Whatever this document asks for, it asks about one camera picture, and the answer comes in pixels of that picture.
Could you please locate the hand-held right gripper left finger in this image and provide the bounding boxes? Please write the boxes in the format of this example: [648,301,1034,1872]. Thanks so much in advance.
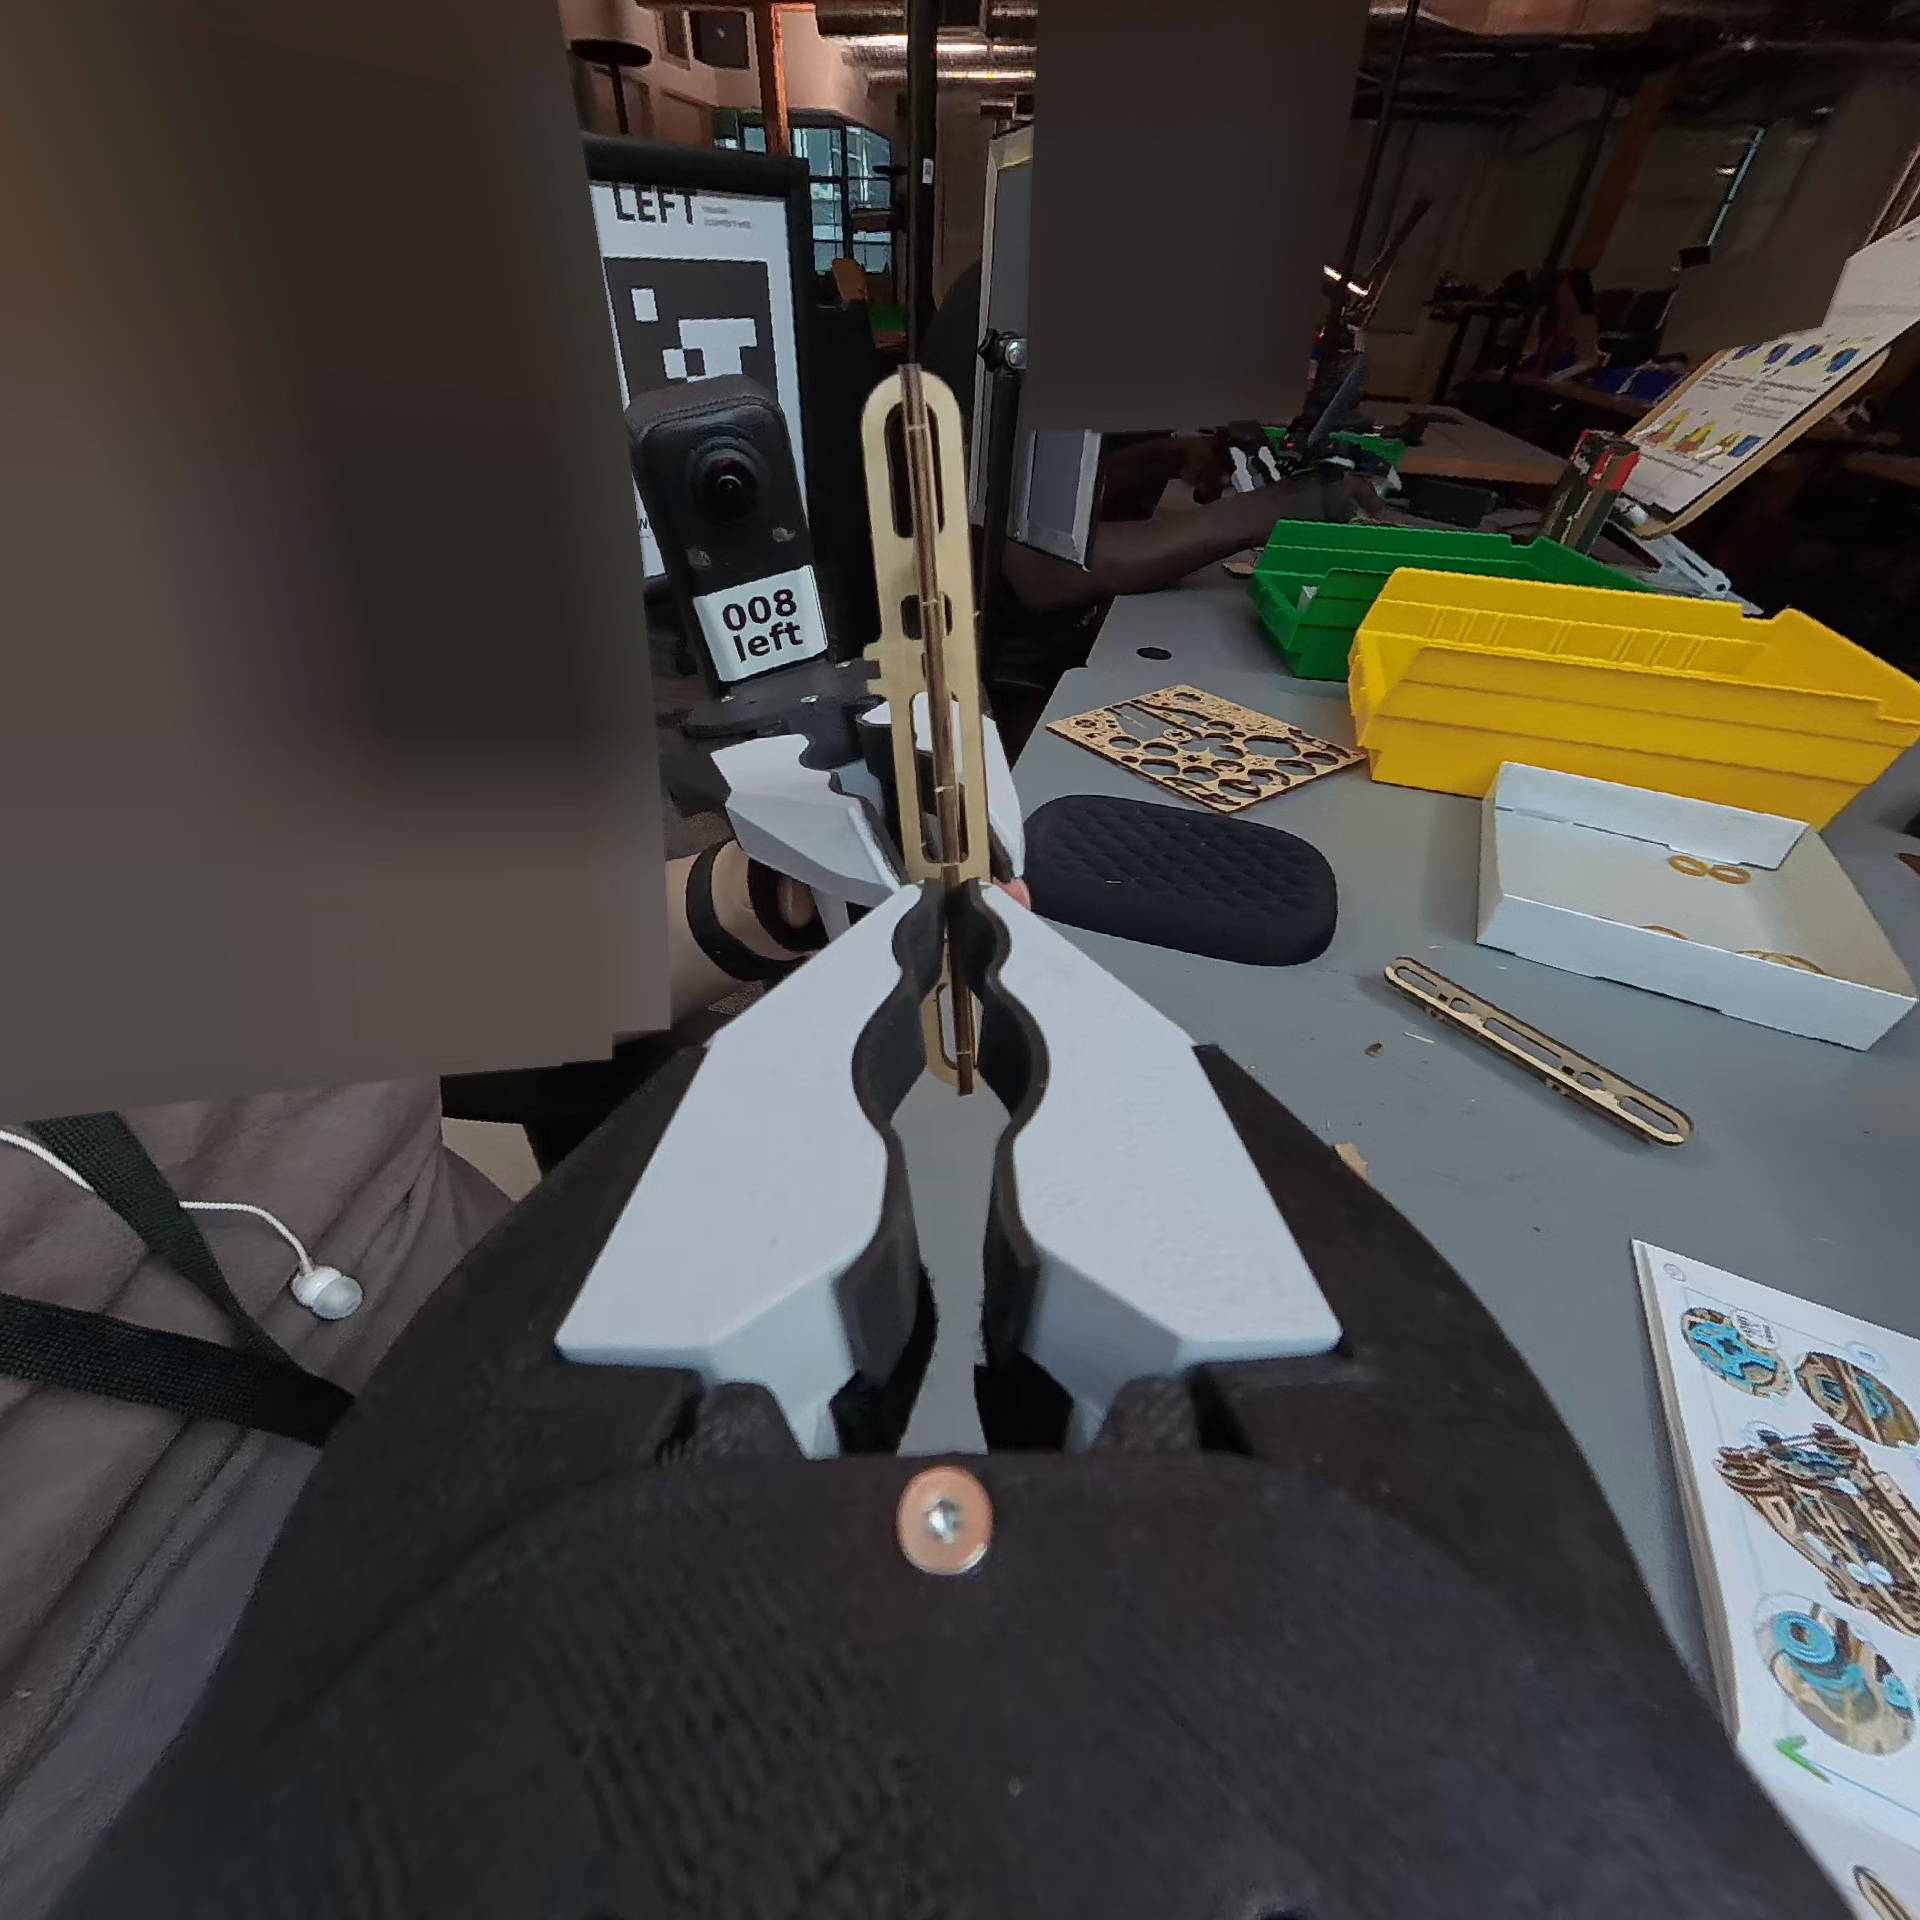
[555,883,962,1461]

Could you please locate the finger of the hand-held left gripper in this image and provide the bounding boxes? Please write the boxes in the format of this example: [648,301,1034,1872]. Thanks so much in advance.
[913,701,1030,890]
[710,739,907,911]

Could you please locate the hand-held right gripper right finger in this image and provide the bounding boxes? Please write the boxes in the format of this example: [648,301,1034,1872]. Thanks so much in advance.
[960,883,1343,1453]

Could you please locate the slotted wooden model part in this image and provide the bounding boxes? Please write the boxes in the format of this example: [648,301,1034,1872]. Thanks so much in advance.
[1382,957,1695,1148]
[862,364,994,1098]

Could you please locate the person's left hand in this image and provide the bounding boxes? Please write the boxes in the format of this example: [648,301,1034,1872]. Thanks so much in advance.
[666,839,841,1037]

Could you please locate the laser-cut wooden sheet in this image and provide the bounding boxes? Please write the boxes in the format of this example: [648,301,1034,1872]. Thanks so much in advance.
[1043,684,1366,816]

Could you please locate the black quilted pad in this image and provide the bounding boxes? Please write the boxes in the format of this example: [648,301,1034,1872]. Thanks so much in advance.
[1024,796,1338,968]

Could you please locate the green plastic bin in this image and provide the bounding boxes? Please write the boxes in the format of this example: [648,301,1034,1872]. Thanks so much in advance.
[1248,519,1653,684]

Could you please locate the white cardboard box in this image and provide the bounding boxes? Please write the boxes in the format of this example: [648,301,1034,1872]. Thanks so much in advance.
[1475,759,1920,1052]

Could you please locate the yellow plastic bin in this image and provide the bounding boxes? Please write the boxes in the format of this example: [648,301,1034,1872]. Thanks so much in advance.
[1345,566,1920,831]

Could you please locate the open instruction booklet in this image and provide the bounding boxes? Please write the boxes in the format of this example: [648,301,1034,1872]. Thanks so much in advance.
[1631,1239,1920,1920]

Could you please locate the person's grey shirt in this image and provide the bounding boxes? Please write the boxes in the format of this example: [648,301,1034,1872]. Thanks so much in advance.
[0,1078,519,1920]

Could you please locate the small dark carton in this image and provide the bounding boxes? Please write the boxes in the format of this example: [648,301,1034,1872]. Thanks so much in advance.
[1542,430,1640,552]

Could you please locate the clipboard with instruction sheet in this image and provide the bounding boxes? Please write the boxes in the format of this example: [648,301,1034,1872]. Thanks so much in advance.
[1619,218,1920,540]

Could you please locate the white earphone cable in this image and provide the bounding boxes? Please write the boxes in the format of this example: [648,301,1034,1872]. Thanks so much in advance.
[0,1131,366,1322]

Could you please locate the black bag strap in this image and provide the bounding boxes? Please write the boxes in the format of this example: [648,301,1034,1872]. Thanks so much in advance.
[26,1114,242,1314]
[0,1293,355,1452]

